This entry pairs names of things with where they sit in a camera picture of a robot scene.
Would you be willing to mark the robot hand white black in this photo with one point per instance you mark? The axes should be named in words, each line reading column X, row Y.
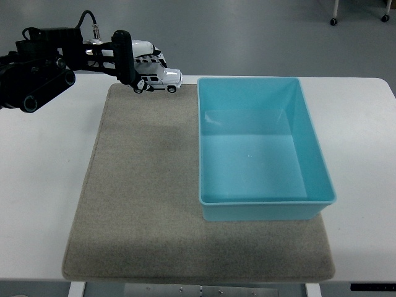
column 142, row 48

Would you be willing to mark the white toy car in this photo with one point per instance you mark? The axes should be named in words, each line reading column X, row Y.
column 165, row 77

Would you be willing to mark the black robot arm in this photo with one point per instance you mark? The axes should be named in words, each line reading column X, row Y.
column 37, row 80

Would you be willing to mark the blue plastic box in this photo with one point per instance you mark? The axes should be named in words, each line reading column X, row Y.
column 253, row 167

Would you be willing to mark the beige fabric mat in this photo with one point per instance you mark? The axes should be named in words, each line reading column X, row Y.
column 139, row 201

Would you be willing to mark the white cart leg with caster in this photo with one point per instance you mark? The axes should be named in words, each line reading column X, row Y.
column 386, row 14
column 334, row 15

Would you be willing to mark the grey metal plate with screws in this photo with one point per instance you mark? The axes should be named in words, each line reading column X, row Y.
column 201, row 291

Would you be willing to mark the white table leg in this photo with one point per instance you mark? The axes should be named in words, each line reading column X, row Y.
column 76, row 290
column 313, row 290

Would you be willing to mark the black table control panel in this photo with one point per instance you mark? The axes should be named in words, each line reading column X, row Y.
column 372, row 287

